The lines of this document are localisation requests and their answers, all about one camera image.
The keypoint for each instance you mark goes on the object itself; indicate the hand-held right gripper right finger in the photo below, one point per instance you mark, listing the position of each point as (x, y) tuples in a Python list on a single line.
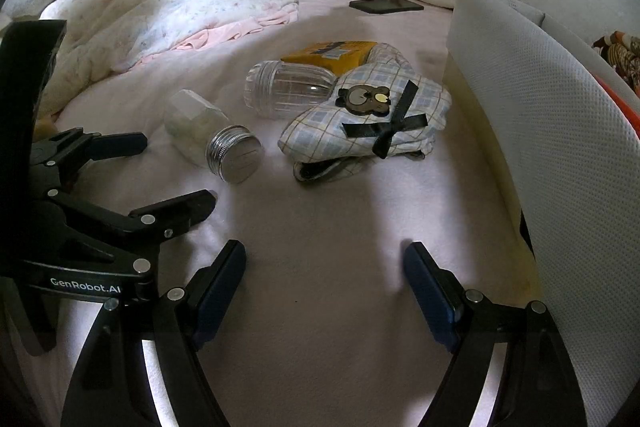
[(430, 292)]

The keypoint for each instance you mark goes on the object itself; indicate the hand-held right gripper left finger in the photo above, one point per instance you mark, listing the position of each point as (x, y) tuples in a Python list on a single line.
[(220, 292)]

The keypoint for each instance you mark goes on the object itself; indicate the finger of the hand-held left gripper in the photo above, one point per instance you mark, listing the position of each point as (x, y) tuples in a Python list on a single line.
[(190, 204), (125, 143)]

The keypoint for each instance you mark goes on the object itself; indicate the glass jar with metal lid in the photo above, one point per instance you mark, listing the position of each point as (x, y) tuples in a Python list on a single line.
[(200, 127)]

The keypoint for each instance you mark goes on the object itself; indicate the clear ribbed plastic jar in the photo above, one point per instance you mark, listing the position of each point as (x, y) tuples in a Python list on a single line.
[(285, 89)]

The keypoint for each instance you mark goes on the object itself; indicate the plaid pouch with bear patch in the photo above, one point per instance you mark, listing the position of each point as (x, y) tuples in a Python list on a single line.
[(325, 127)]

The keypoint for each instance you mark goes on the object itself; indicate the white storage box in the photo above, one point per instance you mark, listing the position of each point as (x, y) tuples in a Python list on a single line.
[(550, 132)]

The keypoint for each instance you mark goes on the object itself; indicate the yellow snack packet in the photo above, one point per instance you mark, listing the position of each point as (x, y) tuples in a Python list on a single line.
[(345, 54)]

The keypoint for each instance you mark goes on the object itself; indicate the white floral quilt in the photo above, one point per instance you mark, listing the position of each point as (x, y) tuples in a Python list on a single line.
[(175, 7)]

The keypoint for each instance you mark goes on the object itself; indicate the black smartphone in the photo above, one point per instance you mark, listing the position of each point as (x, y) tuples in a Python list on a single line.
[(385, 5)]

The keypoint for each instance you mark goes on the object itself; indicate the red patterned cloth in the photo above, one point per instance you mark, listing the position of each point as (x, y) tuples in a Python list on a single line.
[(622, 57)]

